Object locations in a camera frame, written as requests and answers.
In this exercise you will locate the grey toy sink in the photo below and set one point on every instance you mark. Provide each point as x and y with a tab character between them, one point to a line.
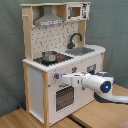
79	51

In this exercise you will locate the toy oven door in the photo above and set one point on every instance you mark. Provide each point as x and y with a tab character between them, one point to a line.
64	98

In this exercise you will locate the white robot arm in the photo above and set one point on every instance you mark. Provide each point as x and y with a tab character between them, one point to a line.
100	83

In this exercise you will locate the grey range hood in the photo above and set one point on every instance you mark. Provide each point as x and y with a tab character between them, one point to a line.
48	18

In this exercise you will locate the small metal pot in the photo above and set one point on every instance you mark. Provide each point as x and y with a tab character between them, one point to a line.
49	56

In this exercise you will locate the wooden toy kitchen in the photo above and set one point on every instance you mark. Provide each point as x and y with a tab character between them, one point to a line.
40	84

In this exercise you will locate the toy microwave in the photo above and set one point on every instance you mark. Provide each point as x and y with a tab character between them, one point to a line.
77	11

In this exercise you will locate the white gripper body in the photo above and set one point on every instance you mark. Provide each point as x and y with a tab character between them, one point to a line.
73	79

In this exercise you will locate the black toy stovetop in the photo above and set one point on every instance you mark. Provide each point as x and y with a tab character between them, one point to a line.
59	58

